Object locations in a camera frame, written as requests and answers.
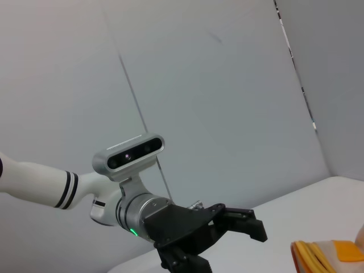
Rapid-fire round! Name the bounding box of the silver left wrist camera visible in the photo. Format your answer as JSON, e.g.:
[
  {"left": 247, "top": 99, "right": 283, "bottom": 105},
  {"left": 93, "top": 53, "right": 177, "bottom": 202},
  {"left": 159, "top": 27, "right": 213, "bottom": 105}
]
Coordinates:
[{"left": 91, "top": 132, "right": 166, "bottom": 183}]

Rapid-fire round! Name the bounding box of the beige orange bear food bag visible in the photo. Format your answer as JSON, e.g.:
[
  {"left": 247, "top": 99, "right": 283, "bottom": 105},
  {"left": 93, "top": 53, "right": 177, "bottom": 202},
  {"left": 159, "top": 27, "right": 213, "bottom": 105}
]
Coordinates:
[{"left": 289, "top": 224, "right": 364, "bottom": 273}]

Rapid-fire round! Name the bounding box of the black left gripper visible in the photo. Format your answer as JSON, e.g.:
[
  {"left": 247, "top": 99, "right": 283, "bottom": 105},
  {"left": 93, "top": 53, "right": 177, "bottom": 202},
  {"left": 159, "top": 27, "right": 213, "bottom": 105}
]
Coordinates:
[{"left": 142, "top": 202, "right": 268, "bottom": 273}]

